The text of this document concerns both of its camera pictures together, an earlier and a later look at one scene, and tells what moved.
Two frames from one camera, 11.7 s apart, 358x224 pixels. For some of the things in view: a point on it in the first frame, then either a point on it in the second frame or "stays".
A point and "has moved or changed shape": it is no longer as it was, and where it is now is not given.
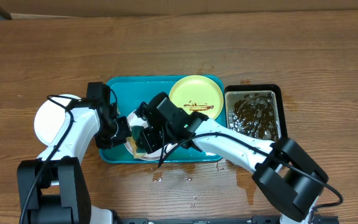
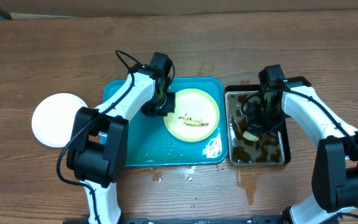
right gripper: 151,137 to 255,125
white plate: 50,119 stays
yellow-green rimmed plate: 197,93 has moved or changed shape
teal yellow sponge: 136,132 to 250,135
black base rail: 254,219 stays
